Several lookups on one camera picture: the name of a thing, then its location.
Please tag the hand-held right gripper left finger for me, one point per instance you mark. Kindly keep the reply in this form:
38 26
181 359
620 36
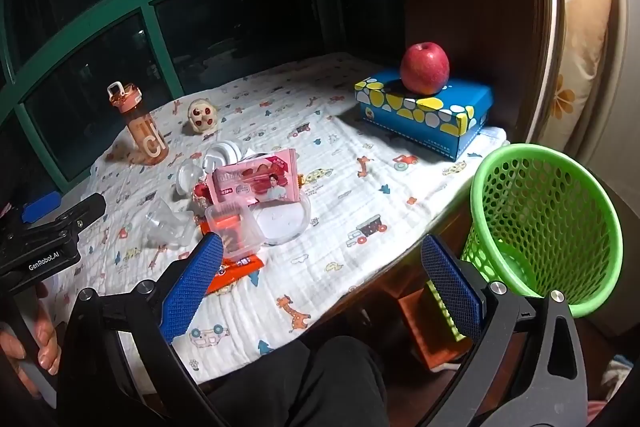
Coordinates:
196 287

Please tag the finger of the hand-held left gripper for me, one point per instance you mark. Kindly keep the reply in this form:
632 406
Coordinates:
42 207
80 212

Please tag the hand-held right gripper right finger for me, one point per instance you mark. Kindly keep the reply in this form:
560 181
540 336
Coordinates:
452 287

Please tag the orange snack wrapper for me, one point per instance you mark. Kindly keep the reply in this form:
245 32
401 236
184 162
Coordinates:
240 268

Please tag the clear plastic cup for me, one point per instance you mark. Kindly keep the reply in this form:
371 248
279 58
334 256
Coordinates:
167 222

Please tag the clear plastic container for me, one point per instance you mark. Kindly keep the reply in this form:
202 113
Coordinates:
235 227

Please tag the red printed paper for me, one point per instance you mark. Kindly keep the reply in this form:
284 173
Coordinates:
201 192

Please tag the white foam block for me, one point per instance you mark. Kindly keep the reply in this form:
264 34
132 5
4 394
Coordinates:
282 222

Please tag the pink wet wipe packet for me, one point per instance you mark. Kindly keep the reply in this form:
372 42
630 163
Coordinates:
255 179

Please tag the white round plastic lid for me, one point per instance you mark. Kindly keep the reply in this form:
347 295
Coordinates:
220 157

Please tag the green mesh basket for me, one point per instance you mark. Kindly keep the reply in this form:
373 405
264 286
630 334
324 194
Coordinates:
520 150

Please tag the person's left hand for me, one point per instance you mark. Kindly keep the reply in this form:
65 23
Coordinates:
46 342

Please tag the orange plastic object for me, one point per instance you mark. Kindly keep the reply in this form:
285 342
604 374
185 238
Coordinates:
420 332

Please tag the orange water bottle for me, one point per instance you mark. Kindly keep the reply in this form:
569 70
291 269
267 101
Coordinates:
147 132

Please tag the white printed blanket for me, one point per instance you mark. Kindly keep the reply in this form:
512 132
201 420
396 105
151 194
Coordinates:
350 207

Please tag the blue spotted tissue box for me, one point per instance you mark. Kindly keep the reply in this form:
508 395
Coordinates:
440 142

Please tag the person's leg in black trousers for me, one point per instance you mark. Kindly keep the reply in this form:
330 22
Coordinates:
310 382

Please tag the small cream plush toy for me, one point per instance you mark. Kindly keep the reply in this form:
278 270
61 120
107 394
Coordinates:
202 116

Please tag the red apple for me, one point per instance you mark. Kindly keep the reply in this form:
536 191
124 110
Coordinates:
425 67

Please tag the cream floral pillow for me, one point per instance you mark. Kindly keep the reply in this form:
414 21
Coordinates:
585 32

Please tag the green window frame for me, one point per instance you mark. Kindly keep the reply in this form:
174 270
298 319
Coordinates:
160 52

